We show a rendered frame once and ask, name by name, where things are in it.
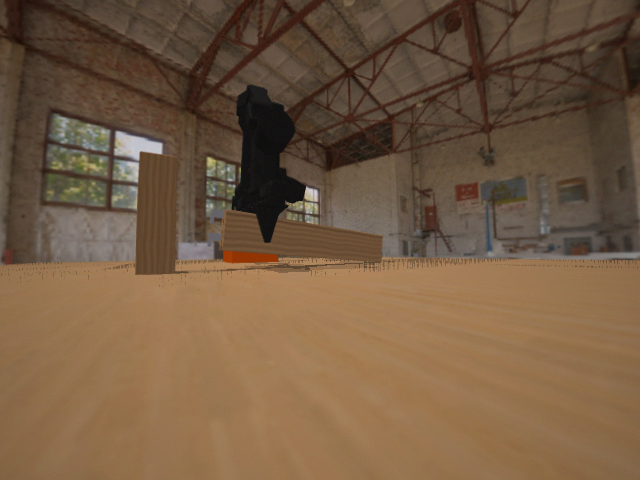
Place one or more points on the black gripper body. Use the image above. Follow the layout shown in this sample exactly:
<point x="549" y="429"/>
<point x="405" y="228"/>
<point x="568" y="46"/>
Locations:
<point x="265" y="185"/>

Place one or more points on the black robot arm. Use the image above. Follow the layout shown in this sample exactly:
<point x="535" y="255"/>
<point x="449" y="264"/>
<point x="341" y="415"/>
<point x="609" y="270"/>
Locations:
<point x="267" y="129"/>

